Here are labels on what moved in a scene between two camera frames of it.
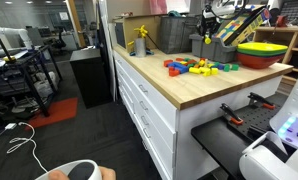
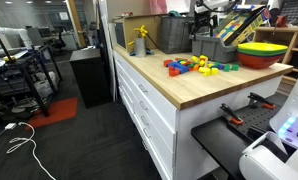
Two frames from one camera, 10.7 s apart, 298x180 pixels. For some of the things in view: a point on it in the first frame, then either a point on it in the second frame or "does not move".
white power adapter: (10, 126) does not move
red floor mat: (58, 111) does not move
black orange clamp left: (234, 118) does not move
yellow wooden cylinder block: (207, 41) -> (195, 59)
